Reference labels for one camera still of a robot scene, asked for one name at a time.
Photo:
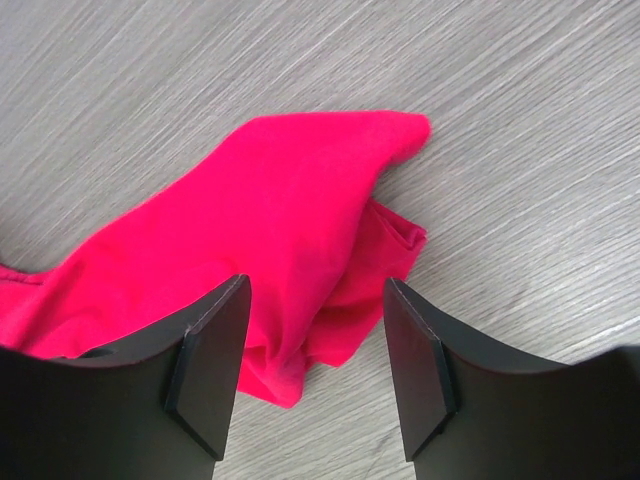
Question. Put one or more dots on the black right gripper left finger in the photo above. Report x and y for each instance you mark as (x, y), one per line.
(156, 404)

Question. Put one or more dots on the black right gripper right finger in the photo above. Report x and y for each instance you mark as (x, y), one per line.
(472, 407)

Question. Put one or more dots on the crimson pink t-shirt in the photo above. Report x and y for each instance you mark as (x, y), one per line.
(286, 200)

